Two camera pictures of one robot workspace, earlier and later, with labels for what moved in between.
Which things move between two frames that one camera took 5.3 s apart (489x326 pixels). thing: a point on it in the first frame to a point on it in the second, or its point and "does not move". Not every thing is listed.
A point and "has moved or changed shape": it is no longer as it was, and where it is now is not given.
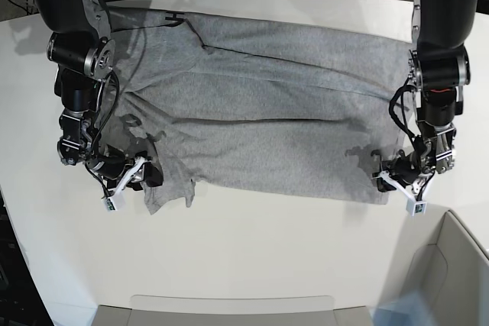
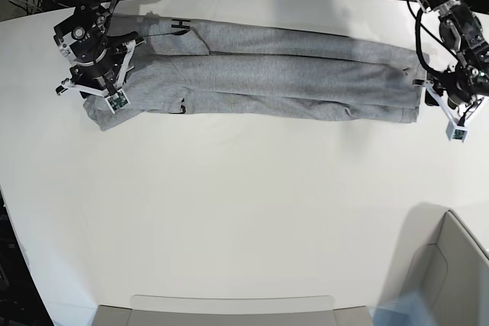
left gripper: (409, 173) to (459, 92)
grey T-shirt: (253, 111) has moved or changed shape
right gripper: (120, 172) to (105, 70)
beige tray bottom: (233, 310) does not move
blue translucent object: (409, 309) does not move
